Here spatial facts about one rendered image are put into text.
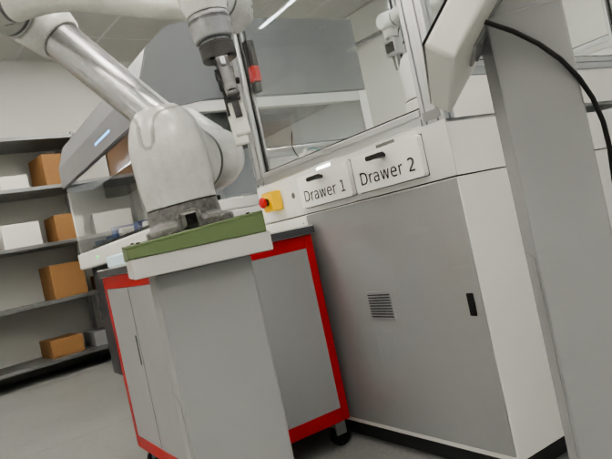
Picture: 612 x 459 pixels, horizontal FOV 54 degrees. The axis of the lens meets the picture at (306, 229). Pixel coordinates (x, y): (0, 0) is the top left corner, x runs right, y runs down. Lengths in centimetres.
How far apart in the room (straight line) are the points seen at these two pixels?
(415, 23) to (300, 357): 108
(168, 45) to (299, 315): 136
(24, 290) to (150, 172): 456
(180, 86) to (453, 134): 146
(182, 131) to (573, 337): 83
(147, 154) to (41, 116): 484
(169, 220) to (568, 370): 79
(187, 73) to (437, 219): 150
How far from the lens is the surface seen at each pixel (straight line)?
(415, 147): 160
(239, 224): 121
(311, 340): 202
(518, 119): 104
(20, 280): 577
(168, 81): 269
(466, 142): 159
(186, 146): 127
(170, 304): 122
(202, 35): 131
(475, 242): 156
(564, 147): 105
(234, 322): 125
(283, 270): 196
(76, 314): 588
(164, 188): 126
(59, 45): 169
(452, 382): 173
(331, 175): 190
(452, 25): 88
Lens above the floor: 75
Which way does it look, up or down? level
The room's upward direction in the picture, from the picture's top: 12 degrees counter-clockwise
